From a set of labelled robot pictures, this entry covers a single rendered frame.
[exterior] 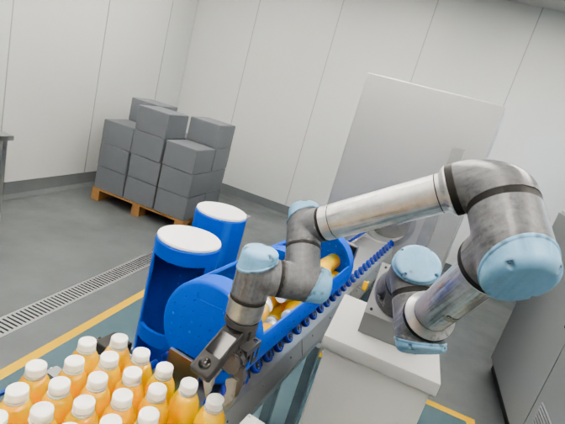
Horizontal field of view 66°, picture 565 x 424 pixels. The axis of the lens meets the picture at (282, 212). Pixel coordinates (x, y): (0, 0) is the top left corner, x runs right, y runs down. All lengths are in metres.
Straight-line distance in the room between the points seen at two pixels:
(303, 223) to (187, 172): 3.75
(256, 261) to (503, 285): 0.42
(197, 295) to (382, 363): 0.52
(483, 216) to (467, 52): 5.37
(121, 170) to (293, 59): 2.82
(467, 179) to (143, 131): 4.32
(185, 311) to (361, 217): 0.58
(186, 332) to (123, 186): 3.96
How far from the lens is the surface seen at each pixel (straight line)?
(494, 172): 0.78
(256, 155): 6.46
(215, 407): 1.00
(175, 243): 1.83
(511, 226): 0.73
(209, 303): 1.16
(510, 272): 0.72
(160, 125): 4.75
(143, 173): 4.92
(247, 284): 0.84
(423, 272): 1.11
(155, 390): 1.00
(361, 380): 1.29
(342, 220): 0.87
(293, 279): 0.85
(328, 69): 6.19
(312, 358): 2.23
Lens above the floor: 1.74
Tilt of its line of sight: 15 degrees down
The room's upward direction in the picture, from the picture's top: 16 degrees clockwise
